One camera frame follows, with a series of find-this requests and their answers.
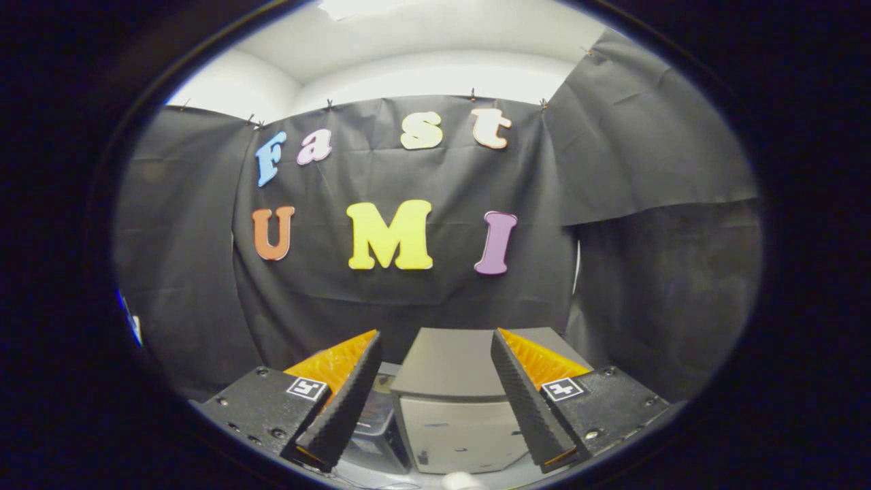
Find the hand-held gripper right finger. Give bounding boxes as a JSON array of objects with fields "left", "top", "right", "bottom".
[{"left": 490, "top": 328, "right": 688, "bottom": 475}]

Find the grey cabinet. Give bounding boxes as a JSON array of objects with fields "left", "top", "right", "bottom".
[{"left": 389, "top": 327, "right": 593, "bottom": 475}]

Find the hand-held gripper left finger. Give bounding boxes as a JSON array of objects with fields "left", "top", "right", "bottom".
[{"left": 191, "top": 330, "right": 384, "bottom": 472}]

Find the blue and white object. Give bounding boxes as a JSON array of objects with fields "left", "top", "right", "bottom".
[{"left": 117, "top": 289, "right": 144, "bottom": 348}]

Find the grey washing machine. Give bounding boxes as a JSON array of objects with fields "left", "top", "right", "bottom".
[{"left": 337, "top": 362, "right": 413, "bottom": 476}]

